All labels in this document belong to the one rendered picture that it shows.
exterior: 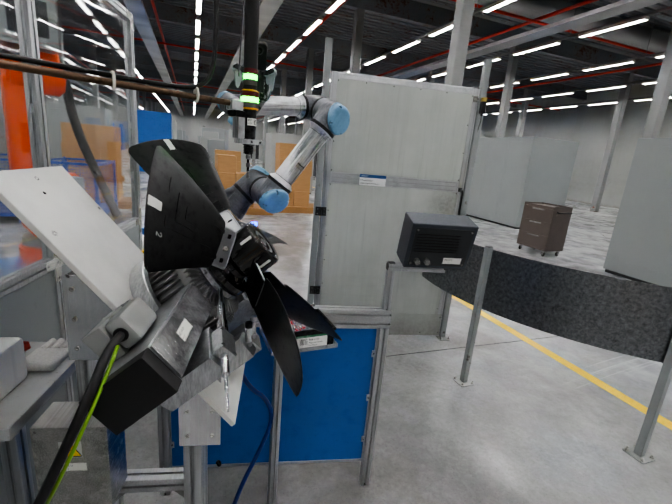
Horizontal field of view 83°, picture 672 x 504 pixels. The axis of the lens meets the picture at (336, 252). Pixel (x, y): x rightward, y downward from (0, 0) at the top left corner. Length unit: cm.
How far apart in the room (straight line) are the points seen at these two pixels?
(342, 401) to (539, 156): 953
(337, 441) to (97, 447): 107
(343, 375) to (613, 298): 151
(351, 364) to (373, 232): 152
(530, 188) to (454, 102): 773
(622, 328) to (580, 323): 19
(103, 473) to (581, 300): 224
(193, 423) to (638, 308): 217
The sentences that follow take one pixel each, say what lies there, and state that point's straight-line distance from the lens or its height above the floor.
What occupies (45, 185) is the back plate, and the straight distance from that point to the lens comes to 102.
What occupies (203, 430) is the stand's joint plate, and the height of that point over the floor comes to 75.
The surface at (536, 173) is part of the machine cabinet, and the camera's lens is 1073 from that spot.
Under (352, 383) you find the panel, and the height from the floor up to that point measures 52.
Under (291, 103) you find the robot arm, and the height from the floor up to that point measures 163.
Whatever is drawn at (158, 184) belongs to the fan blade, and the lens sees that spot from 71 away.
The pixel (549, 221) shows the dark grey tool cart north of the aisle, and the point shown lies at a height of 64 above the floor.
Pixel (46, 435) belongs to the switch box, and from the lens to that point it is 108.
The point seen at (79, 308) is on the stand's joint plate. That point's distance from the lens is 100.
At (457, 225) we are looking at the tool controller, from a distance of 149.
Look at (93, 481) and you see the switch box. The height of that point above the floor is 70.
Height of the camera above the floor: 145
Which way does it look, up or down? 14 degrees down
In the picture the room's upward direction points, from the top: 5 degrees clockwise
